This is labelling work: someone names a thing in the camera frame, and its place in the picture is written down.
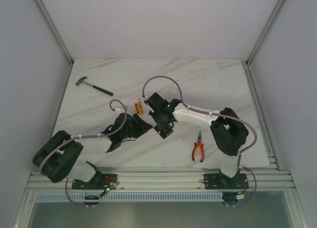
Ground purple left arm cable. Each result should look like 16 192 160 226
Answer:
39 99 128 209

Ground white slotted cable duct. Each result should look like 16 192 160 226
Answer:
35 191 223 203

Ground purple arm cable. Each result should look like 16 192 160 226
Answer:
39 99 128 209
142 75 258 208

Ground black fuse box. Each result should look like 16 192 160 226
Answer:
154 125 173 139

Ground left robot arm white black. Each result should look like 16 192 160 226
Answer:
32 113 153 183

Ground claw hammer black handle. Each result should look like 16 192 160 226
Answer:
75 76 114 96

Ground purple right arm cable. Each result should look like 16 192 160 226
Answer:
142 75 258 208

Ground orange terminal block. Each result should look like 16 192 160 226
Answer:
134 99 144 115

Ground orange handled pliers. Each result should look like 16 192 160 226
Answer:
191 131 205 163

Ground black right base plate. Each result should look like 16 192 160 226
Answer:
202 172 249 190

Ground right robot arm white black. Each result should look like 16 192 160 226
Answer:
145 93 249 188

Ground aluminium rail frame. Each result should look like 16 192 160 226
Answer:
27 167 295 191

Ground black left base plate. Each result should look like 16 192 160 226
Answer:
71 174 117 190

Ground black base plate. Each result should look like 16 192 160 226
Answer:
202 172 249 190
71 174 117 190

